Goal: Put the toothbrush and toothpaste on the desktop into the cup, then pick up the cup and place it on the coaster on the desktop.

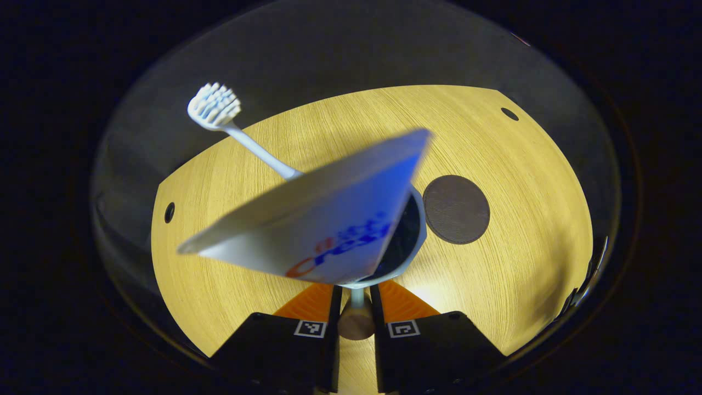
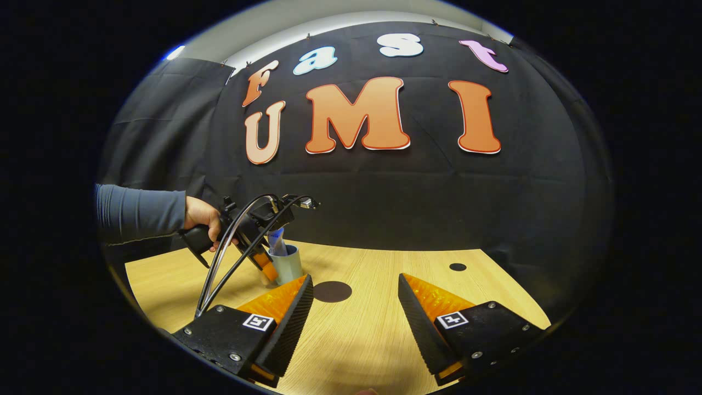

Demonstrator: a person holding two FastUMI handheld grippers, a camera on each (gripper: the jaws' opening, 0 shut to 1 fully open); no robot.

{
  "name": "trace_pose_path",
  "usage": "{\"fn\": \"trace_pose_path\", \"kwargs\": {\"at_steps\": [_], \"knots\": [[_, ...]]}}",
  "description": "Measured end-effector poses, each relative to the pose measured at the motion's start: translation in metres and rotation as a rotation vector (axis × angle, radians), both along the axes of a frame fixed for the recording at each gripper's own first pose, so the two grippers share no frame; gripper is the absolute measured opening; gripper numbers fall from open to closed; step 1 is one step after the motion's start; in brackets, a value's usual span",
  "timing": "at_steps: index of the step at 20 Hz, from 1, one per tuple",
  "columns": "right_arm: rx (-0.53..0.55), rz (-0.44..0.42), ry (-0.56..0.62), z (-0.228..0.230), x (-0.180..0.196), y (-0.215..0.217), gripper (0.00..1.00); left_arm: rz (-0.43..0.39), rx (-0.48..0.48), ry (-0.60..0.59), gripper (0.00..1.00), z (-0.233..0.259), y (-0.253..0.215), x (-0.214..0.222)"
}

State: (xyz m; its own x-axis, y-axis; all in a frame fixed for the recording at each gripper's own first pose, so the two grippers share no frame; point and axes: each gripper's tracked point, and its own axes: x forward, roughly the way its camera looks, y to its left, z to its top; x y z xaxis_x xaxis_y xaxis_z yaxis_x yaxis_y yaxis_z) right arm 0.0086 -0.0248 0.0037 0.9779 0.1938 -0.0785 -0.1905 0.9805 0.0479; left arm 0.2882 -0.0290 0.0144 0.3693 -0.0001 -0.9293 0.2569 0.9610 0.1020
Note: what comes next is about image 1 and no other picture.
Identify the round dark brown coaster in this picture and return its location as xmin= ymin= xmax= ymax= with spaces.
xmin=422 ymin=175 xmax=491 ymax=245

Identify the blue-grey cup with wooden handle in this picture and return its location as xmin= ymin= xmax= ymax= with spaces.
xmin=329 ymin=184 xmax=428 ymax=341

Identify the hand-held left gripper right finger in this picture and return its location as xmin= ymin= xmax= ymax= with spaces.
xmin=370 ymin=280 xmax=508 ymax=394

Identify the white toothbrush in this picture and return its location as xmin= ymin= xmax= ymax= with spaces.
xmin=187 ymin=82 xmax=304 ymax=182

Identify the white toothpaste tube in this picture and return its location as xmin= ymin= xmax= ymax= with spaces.
xmin=177 ymin=129 xmax=432 ymax=285

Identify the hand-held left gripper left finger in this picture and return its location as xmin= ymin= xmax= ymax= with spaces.
xmin=211 ymin=284 xmax=344 ymax=394

